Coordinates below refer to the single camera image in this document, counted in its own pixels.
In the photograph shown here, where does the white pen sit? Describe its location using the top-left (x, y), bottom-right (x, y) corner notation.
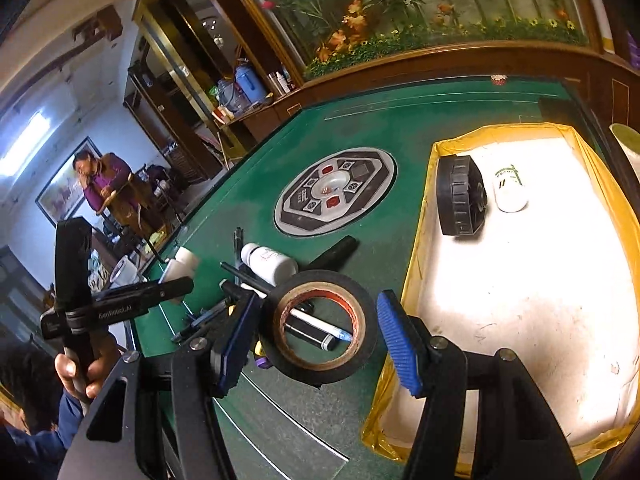
top-left (287, 307), bottom-right (354, 344)

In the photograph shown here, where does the person's left forearm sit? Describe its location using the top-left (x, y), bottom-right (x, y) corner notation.
top-left (0, 390), bottom-right (87, 480)

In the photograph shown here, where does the flower mural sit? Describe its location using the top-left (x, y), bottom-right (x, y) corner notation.
top-left (215, 0), bottom-right (601, 81)

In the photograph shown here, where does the white green stool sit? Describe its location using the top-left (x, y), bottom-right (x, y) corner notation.
top-left (609, 123), bottom-right (640, 181)

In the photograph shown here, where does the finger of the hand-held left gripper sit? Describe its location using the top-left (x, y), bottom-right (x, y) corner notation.
top-left (135, 277), bottom-right (196, 311)

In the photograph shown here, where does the blue water container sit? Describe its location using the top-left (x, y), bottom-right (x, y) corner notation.
top-left (234, 59), bottom-right (268, 106)

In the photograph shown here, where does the mahjong table control panel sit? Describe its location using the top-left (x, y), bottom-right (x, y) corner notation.
top-left (274, 147), bottom-right (398, 237)

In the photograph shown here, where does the white roll yellow band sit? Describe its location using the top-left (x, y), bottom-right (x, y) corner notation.
top-left (582, 0), bottom-right (616, 56)

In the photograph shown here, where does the black tape roll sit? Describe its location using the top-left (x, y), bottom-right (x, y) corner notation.
top-left (259, 269), bottom-right (381, 387)

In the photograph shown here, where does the white tray yellow taped rim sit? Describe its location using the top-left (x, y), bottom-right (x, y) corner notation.
top-left (361, 122), bottom-right (640, 466)

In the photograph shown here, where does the wooden chair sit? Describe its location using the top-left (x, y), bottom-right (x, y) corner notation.
top-left (97, 172), bottom-right (151, 241)

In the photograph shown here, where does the black plastic wheel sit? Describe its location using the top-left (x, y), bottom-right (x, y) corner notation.
top-left (434, 155), bottom-right (489, 239)

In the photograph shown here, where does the wooden sideboard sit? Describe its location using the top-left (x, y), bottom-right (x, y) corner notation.
top-left (215, 42), bottom-right (640, 161)

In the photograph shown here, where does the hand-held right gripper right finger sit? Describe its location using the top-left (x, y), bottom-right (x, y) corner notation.
top-left (376, 290), bottom-right (581, 480)

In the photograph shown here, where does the framed picture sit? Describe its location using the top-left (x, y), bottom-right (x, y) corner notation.
top-left (35, 136), bottom-right (103, 228)

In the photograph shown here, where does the ceiling light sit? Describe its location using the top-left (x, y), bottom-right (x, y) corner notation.
top-left (0, 110), bottom-right (48, 178)

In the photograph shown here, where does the small white cup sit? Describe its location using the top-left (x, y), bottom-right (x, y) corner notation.
top-left (159, 246), bottom-right (201, 304)

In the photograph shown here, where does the clear water jug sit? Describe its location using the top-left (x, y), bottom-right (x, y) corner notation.
top-left (216, 79), bottom-right (241, 111)

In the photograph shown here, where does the black phone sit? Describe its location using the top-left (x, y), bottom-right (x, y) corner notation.
top-left (537, 94), bottom-right (575, 122)

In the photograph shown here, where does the thick black marker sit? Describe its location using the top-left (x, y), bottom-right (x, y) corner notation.
top-left (309, 235), bottom-right (359, 272)

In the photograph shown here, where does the wooden display cabinet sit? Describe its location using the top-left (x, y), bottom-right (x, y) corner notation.
top-left (122, 0), bottom-right (301, 186)

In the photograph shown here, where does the white plastic bottle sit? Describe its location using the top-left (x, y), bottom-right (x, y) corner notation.
top-left (240, 242), bottom-right (299, 283)

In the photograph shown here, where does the small white bottle green print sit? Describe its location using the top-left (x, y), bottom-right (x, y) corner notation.
top-left (492, 164), bottom-right (530, 213)

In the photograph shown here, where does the thin black pen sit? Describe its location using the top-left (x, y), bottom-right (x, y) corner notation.
top-left (220, 261), bottom-right (275, 295)

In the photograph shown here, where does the person's left hand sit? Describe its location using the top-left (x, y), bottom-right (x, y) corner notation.
top-left (54, 332), bottom-right (123, 403)

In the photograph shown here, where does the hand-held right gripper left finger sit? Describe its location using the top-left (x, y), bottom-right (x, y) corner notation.
top-left (57, 290), bottom-right (263, 480)

